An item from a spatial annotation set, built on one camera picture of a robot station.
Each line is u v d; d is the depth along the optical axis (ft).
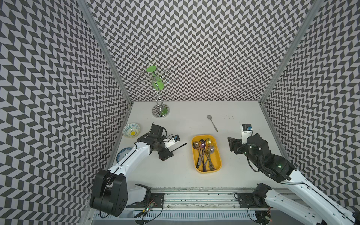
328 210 1.32
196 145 2.99
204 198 2.47
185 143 3.05
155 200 2.34
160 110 3.68
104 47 2.86
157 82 3.08
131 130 3.25
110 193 1.30
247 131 1.94
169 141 2.41
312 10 2.26
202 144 2.99
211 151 2.92
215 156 2.90
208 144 2.99
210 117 3.56
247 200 2.43
